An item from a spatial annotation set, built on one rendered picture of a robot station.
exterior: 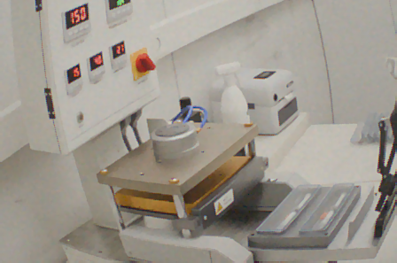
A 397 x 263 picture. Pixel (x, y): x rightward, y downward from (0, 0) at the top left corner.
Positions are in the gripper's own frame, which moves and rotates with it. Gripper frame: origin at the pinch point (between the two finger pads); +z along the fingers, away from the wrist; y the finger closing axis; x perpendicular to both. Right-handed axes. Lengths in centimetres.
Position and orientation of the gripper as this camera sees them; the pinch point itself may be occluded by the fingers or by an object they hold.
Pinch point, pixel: (385, 193)
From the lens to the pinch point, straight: 104.7
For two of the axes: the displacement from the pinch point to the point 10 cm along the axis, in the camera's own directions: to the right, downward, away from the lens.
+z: -1.4, 8.8, 4.5
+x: 5.0, -3.3, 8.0
